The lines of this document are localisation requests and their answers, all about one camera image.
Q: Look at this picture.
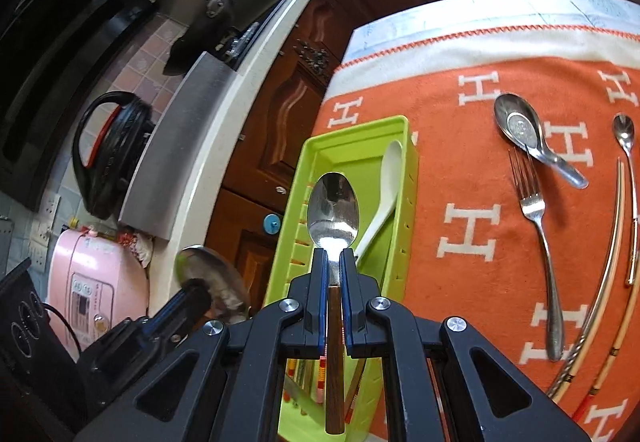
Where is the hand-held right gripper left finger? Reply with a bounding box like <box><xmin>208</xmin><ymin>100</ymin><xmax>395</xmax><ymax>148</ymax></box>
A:
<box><xmin>75</xmin><ymin>247</ymin><xmax>331</xmax><ymax>442</ymax></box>

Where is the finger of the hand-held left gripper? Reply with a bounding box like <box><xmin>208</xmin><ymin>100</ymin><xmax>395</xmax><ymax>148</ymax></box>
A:
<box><xmin>140</xmin><ymin>281</ymin><xmax>214</xmax><ymax>349</ymax></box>

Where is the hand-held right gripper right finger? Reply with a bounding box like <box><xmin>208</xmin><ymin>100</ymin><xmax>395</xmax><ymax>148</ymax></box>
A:
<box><xmin>339</xmin><ymin>247</ymin><xmax>591</xmax><ymax>442</ymax></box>

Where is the wooden handled steel spoon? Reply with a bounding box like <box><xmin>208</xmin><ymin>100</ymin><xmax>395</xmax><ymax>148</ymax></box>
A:
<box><xmin>306</xmin><ymin>172</ymin><xmax>360</xmax><ymax>436</ymax></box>

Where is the white ceramic spoon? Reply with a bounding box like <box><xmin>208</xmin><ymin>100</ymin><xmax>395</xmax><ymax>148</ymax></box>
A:
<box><xmin>354</xmin><ymin>140</ymin><xmax>403</xmax><ymax>263</ymax></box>

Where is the green plastic utensil tray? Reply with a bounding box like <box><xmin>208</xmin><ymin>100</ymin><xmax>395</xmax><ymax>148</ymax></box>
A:
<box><xmin>262</xmin><ymin>116</ymin><xmax>421</xmax><ymax>442</ymax></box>

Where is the floral cloth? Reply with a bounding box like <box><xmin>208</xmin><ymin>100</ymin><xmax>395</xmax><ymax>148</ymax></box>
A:
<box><xmin>116</xmin><ymin>230</ymin><xmax>152</xmax><ymax>269</ymax></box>

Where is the pink rice cooker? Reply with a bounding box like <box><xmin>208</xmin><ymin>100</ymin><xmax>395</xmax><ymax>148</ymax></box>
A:
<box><xmin>47</xmin><ymin>227</ymin><xmax>151</xmax><ymax>349</ymax></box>

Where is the orange printed blanket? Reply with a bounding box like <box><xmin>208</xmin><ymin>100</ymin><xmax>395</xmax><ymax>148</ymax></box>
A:
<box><xmin>310</xmin><ymin>24</ymin><xmax>640</xmax><ymax>442</ymax></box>

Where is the stainless steel counter plate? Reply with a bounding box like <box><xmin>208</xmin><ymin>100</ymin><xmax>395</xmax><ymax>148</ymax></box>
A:
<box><xmin>119</xmin><ymin>51</ymin><xmax>238</xmax><ymax>240</ymax></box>

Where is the brown wooden cabinet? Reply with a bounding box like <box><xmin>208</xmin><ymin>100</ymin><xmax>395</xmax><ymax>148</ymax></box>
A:
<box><xmin>205</xmin><ymin>0</ymin><xmax>601</xmax><ymax>318</ymax></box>

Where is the steel fork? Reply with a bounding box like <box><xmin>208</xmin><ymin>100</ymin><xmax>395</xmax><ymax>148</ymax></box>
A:
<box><xmin>507</xmin><ymin>148</ymin><xmax>566</xmax><ymax>363</ymax></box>

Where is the white stone countertop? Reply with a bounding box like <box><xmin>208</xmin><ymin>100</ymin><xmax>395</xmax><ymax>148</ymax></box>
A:
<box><xmin>150</xmin><ymin>0</ymin><xmax>451</xmax><ymax>273</ymax></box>

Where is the short steel soup spoon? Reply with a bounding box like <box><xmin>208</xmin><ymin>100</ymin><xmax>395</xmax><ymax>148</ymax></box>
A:
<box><xmin>494</xmin><ymin>92</ymin><xmax>590</xmax><ymax>189</ymax></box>

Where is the black gas stove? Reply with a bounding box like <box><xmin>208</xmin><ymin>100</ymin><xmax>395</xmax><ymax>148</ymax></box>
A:
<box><xmin>217</xmin><ymin>19</ymin><xmax>262</xmax><ymax>71</ymax></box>

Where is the black wok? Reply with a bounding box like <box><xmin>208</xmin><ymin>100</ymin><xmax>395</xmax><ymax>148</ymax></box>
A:
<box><xmin>164</xmin><ymin>0</ymin><xmax>251</xmax><ymax>75</ymax></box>

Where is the cream chopstick twisted steel end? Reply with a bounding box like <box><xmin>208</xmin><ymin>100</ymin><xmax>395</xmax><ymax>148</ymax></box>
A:
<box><xmin>546</xmin><ymin>158</ymin><xmax>627</xmax><ymax>398</ymax></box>

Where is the black range hood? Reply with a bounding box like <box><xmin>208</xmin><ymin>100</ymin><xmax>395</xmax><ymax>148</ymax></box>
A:
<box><xmin>0</xmin><ymin>0</ymin><xmax>156</xmax><ymax>213</ymax></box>

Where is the light blue table sheet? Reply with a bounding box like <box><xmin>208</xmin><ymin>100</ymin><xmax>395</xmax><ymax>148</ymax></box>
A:
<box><xmin>342</xmin><ymin>0</ymin><xmax>640</xmax><ymax>65</ymax></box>

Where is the black power cable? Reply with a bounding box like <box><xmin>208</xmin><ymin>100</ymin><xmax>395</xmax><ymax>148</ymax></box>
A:
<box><xmin>41</xmin><ymin>303</ymin><xmax>84</xmax><ymax>359</ymax></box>

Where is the white wall socket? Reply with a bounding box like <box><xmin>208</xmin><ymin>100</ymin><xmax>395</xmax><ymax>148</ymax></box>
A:
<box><xmin>41</xmin><ymin>192</ymin><xmax>62</xmax><ymax>219</ymax></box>

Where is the ornate metal cabinet handle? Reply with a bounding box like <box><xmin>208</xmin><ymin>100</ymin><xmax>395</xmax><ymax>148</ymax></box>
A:
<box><xmin>294</xmin><ymin>39</ymin><xmax>332</xmax><ymax>74</ymax></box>

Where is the small spoon gold handle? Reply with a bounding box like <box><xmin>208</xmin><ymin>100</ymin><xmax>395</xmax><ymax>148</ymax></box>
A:
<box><xmin>612</xmin><ymin>112</ymin><xmax>640</xmax><ymax>287</ymax></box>

